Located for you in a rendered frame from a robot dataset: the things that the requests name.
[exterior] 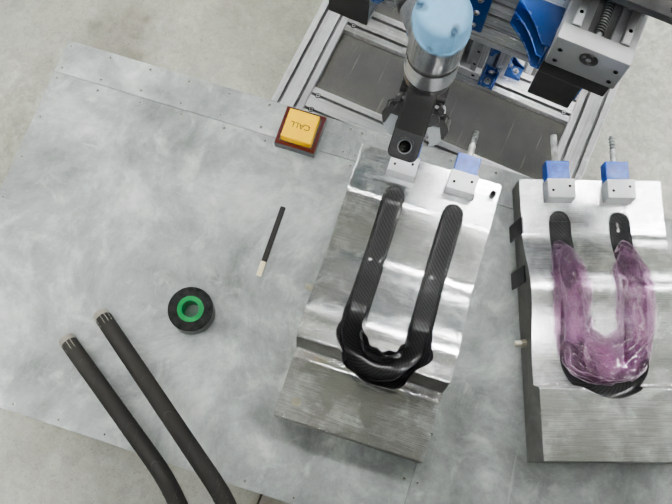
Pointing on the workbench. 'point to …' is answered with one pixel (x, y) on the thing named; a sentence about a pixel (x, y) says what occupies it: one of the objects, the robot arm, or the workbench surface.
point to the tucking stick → (270, 241)
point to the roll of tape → (189, 305)
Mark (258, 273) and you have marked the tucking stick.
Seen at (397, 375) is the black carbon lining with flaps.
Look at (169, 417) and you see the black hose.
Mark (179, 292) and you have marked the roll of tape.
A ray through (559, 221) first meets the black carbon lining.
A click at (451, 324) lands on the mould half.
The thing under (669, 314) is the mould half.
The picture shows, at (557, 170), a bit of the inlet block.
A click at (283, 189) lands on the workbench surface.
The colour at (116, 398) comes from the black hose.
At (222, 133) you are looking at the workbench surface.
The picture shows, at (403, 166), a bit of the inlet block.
